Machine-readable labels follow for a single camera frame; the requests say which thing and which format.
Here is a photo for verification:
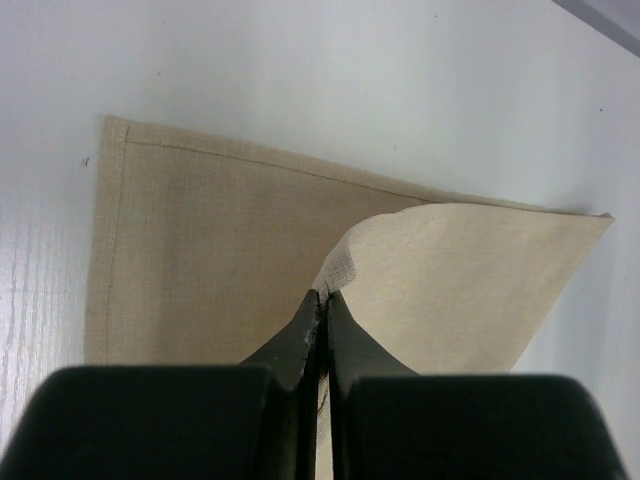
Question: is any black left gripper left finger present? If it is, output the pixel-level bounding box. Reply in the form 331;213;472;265
242;290;320;479

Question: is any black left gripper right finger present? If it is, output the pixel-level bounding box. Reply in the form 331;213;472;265
325;292;417;479

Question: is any beige cloth napkin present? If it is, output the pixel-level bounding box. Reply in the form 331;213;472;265
83;114;616;480

